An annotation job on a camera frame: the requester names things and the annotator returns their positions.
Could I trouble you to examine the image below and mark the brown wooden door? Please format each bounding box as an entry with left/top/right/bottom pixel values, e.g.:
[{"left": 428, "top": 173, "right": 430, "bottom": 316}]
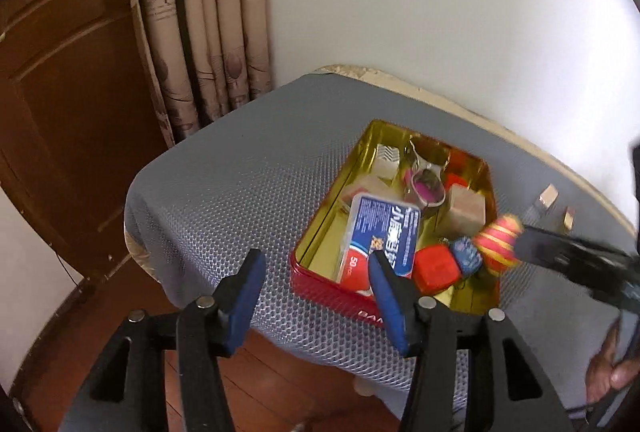
[{"left": 0, "top": 0, "right": 177, "bottom": 287}]

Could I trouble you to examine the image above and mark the person's right hand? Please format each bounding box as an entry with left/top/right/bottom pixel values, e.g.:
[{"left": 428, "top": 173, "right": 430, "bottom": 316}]
[{"left": 585, "top": 328, "right": 640, "bottom": 406}]

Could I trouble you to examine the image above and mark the long beige wooden block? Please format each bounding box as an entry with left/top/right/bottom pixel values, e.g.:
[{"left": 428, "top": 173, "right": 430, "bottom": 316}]
[{"left": 532, "top": 183, "right": 560, "bottom": 213}]

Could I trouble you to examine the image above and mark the beige leaf print curtain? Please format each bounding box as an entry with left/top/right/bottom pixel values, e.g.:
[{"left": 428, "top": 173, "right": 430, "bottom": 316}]
[{"left": 127, "top": 0, "right": 276, "bottom": 149}]

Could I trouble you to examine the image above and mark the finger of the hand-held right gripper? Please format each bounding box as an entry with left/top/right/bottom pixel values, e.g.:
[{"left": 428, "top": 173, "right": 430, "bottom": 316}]
[{"left": 515, "top": 225, "right": 640, "bottom": 299}]

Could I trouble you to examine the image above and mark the small cardboard box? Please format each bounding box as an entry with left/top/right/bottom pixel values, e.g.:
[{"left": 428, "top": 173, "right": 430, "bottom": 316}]
[{"left": 446, "top": 185, "right": 487, "bottom": 233}]

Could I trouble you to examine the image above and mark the silver metal plier tool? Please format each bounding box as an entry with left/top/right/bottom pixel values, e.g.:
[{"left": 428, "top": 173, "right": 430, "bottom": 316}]
[{"left": 402, "top": 137, "right": 449, "bottom": 208}]

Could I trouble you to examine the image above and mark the grey mesh table mat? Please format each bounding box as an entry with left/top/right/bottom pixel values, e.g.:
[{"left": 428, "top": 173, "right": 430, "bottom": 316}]
[{"left": 123, "top": 71, "right": 640, "bottom": 409}]

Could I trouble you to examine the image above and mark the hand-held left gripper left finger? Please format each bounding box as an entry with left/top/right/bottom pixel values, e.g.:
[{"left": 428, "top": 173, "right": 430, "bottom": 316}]
[{"left": 59, "top": 248, "right": 267, "bottom": 432}]

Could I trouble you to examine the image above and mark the red tin box gold inside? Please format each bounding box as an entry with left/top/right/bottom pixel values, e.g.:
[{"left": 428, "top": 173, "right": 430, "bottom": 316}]
[{"left": 290, "top": 119, "right": 501, "bottom": 331}]

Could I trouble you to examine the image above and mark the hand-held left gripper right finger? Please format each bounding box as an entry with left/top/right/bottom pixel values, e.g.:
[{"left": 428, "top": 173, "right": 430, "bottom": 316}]
[{"left": 367, "top": 249, "right": 573, "bottom": 432}]

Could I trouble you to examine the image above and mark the white small block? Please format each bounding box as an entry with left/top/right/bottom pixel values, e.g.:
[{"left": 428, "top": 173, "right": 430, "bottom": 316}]
[{"left": 375, "top": 144, "right": 401, "bottom": 181}]

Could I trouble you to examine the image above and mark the red rounded block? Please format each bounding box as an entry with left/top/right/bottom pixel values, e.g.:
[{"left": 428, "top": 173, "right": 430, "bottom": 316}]
[{"left": 412, "top": 246, "right": 459, "bottom": 296}]

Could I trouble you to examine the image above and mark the yellow red striped block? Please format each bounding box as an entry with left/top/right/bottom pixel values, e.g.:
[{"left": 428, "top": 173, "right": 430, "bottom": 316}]
[{"left": 474, "top": 213, "right": 524, "bottom": 274}]

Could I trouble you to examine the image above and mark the clear box blue red label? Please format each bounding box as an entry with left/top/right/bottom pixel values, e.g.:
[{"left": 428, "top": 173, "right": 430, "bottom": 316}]
[{"left": 336, "top": 193, "right": 422, "bottom": 298}]

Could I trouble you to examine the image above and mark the blue patterned small block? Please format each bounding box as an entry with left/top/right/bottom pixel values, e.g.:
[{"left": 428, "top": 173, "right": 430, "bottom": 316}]
[{"left": 447, "top": 236, "right": 482, "bottom": 276}]

